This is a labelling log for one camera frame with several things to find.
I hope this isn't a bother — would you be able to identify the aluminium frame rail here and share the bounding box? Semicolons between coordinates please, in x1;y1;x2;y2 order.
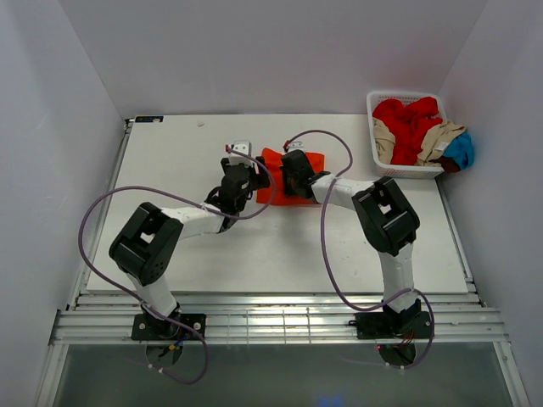
50;292;509;345

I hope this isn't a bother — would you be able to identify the white plastic laundry basket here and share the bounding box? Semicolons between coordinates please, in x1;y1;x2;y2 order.
367;91;447;179

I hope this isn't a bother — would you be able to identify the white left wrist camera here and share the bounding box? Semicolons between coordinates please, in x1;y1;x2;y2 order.
226;140;252;167

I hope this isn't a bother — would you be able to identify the beige t-shirt in basket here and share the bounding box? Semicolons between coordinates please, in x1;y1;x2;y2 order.
372;119;467;167

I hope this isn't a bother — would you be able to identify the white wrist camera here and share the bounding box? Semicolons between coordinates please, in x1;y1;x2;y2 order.
226;140;252;167
283;140;306;153

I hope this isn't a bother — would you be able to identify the blue label sticker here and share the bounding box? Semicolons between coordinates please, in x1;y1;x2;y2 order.
134;115;164;123

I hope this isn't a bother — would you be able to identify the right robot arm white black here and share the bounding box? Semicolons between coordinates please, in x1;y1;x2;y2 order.
281;149;422;339

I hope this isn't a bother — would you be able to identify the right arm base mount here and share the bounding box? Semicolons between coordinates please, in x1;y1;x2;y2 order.
348;311;434;340

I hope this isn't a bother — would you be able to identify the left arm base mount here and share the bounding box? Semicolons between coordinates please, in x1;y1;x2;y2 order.
131;312;206;342

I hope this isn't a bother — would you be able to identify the dark red t-shirt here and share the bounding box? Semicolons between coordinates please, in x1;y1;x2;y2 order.
436;156;461;173

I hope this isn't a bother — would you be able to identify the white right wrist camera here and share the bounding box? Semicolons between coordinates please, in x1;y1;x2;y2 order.
283;140;306;153

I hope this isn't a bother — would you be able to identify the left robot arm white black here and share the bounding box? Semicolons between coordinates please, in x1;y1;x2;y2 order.
109;156;271;339

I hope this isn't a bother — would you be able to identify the red t-shirt in basket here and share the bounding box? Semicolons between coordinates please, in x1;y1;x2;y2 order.
372;96;443;166

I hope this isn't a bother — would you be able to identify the orange t-shirt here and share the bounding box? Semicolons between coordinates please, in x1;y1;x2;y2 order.
256;148;329;206

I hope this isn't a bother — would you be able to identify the blue t-shirt in basket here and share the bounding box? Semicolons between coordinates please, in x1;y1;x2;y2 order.
443;131;474;170

